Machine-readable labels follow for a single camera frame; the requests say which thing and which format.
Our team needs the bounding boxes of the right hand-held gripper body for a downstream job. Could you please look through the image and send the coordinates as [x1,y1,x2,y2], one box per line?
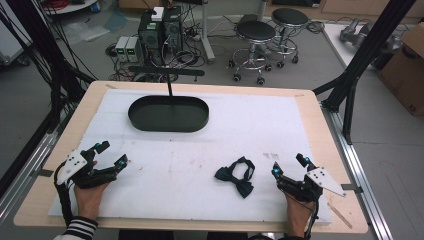
[277,166,347,203]

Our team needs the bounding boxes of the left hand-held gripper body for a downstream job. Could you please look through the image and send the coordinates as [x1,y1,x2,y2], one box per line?
[55,148,118,190]

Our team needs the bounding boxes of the black bow tie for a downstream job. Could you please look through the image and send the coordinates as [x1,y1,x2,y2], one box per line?
[214,156,256,200]

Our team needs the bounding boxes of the black oval tray stand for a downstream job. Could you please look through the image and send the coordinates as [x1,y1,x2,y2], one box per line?
[127,65,210,134]

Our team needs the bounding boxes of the person's left hand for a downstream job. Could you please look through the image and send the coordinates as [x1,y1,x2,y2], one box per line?
[73,161,111,222]

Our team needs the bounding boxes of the person's right hand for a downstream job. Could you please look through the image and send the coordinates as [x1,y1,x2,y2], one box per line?
[284,190,316,238]

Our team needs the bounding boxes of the wooden stick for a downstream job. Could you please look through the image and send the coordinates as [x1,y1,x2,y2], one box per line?
[327,202,353,230]

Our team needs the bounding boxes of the white foam mat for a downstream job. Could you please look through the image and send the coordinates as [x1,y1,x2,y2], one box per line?
[48,88,333,224]

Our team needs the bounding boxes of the white power supply box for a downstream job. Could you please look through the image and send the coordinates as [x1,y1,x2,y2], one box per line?
[125,36,141,63]
[114,35,130,63]

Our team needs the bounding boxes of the black computer tower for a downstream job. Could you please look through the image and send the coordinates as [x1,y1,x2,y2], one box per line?
[162,5,184,54]
[137,10,165,66]

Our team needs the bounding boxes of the black round stool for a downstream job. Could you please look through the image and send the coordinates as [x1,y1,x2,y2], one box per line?
[228,19,278,86]
[268,7,310,69]

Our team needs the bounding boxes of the cardboard box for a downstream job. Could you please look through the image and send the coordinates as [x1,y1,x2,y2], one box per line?
[377,22,424,117]

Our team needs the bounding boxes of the grey robot part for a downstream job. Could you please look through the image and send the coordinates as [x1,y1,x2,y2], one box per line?
[339,18,403,51]

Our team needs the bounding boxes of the white box on computer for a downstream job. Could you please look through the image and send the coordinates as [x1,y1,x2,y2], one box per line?
[150,6,165,22]

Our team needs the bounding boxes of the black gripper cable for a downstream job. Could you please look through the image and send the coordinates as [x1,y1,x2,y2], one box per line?
[53,161,75,226]
[303,196,321,240]

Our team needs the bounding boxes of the black metal frame stand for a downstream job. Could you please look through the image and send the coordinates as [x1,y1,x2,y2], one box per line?
[0,0,96,134]
[312,0,418,145]

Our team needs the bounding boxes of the grey table leg post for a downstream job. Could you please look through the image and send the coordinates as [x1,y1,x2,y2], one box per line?
[199,0,216,65]

